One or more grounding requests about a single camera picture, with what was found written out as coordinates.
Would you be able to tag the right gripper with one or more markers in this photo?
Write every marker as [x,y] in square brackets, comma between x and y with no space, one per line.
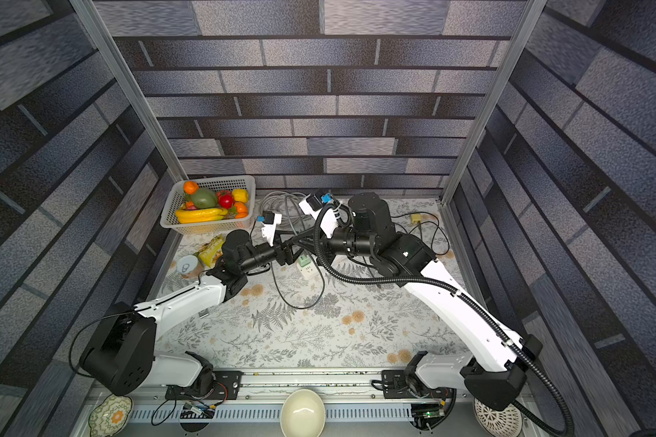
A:
[331,244]

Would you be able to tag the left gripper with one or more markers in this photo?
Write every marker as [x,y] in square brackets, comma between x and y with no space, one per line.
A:
[285,257]

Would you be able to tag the green charger plug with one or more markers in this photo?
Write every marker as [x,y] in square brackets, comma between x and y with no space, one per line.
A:
[304,260]

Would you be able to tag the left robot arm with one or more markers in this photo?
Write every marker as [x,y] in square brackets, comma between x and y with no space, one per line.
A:
[121,353]

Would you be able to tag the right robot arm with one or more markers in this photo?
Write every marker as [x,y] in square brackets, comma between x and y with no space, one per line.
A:
[358,243]

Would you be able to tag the white power strip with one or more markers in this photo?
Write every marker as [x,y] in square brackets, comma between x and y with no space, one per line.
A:
[309,272]

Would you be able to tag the yellow plastic corn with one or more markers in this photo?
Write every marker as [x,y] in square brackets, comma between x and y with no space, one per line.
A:
[241,195]

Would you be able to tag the yellow corn chips bag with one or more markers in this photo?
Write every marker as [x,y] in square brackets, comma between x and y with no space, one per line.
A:
[211,251]

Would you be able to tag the white plastic fruit basket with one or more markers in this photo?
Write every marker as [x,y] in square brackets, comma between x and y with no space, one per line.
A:
[239,216]

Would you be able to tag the green plastic mango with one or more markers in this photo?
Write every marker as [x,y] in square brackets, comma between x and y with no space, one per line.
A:
[204,199]

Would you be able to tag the pull-tab food can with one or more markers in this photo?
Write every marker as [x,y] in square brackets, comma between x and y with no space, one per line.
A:
[189,266]

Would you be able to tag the yellow plastic banana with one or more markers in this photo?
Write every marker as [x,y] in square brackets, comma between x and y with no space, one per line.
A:
[191,216]

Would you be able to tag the orange plastic tangerine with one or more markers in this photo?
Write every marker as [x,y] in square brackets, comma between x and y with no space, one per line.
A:
[190,187]

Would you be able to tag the cream ceramic bowl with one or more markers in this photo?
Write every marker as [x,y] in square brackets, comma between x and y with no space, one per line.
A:
[303,414]

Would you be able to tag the floral green dish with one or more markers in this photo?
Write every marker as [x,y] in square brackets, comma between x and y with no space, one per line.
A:
[110,417]

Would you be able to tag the white woven plate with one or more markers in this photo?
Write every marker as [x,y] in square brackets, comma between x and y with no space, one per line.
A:
[506,423]

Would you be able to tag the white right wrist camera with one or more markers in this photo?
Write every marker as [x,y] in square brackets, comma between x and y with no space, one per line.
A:
[312,204]

